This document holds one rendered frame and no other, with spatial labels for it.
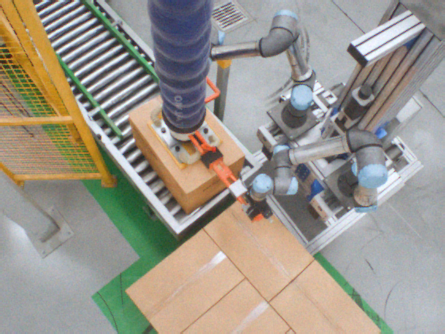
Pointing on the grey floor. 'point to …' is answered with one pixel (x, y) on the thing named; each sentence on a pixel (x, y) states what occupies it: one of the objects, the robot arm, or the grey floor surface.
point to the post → (222, 87)
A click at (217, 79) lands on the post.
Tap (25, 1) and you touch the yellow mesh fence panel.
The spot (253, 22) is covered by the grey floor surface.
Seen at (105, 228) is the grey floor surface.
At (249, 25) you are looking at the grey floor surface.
